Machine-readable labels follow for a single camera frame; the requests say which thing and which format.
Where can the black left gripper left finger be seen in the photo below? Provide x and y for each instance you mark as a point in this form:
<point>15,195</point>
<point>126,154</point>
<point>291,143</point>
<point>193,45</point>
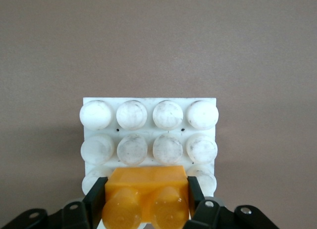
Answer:
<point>95,204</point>

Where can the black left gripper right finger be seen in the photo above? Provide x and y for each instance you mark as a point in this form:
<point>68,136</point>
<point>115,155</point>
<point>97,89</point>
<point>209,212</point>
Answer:
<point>198,209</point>

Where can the white studded base plate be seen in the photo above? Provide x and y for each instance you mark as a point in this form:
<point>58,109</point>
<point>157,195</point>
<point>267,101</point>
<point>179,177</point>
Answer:
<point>148,132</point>

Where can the yellow two-stud block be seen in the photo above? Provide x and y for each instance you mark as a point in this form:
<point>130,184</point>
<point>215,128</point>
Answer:
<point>146,189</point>

